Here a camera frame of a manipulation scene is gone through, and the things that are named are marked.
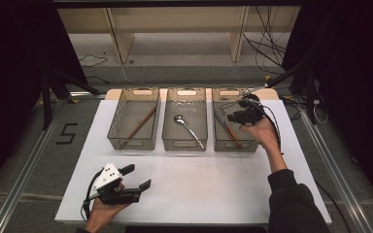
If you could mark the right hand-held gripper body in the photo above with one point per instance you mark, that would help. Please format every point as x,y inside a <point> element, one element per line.
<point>252,111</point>

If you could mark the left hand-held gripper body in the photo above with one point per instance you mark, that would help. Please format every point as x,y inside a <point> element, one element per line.
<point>108,177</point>

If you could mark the smoky clear plastic basket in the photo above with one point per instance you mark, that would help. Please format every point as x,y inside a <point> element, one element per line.
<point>185,129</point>
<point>239,106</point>
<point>132,119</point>

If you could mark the brown wooden chopstick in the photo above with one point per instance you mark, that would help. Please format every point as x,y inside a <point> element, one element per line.
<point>142,122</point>
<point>140,126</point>

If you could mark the shiny metal spoon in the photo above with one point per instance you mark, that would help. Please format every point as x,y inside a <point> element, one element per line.
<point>179,119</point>

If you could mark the person's right hand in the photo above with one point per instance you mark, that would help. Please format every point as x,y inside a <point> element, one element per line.
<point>262,132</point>

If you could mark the person's left hand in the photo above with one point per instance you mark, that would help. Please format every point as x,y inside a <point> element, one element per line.
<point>102,216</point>

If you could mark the white table sheet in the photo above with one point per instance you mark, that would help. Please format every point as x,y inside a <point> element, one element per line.
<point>191,181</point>

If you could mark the black metal stand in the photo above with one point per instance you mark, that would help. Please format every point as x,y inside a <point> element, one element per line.
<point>310,93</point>

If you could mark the black tripod stand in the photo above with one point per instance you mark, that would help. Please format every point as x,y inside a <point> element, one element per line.
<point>47,103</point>

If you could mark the light wooden shelf unit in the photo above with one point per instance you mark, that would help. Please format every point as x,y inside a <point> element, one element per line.
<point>123,42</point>

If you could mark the aluminium floor rail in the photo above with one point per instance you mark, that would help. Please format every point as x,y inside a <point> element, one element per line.
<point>22,179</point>
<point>333,168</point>

